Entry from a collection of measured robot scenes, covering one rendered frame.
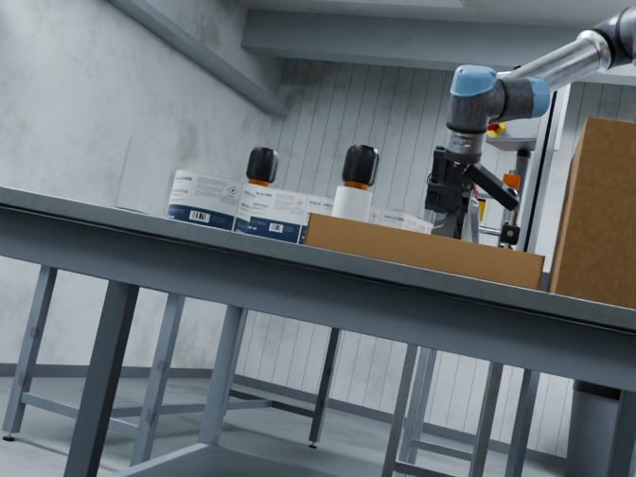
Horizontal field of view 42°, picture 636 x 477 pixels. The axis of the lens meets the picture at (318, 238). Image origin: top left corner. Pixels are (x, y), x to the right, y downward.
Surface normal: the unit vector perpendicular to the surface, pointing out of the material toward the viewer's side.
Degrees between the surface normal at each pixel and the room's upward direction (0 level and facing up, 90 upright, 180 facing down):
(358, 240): 90
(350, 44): 90
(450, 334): 90
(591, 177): 90
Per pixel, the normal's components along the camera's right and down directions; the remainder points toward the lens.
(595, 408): -0.66, -0.12
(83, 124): 0.91, 0.16
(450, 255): -0.19, -0.12
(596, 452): -0.48, -0.10
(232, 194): 0.58, 0.05
